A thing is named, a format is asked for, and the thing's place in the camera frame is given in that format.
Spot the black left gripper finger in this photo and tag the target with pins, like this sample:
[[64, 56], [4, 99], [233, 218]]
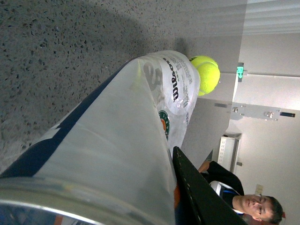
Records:
[[199, 204]]

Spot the clear Wilson tennis ball can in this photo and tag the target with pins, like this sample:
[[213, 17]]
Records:
[[109, 160]]

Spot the Wilson 3 tennis ball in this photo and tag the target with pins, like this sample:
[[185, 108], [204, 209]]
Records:
[[208, 71]]

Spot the man with glasses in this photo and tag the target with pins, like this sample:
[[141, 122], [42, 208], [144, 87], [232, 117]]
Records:
[[259, 207]]

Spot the white metal cabinet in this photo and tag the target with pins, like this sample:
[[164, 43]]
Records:
[[228, 151]]

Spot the green exit sign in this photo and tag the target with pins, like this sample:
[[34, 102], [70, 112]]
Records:
[[240, 71]]

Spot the white pleated curtain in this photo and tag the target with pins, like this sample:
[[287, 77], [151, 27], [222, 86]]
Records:
[[264, 17]]

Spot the grey door closer bracket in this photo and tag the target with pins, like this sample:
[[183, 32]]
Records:
[[242, 110]]

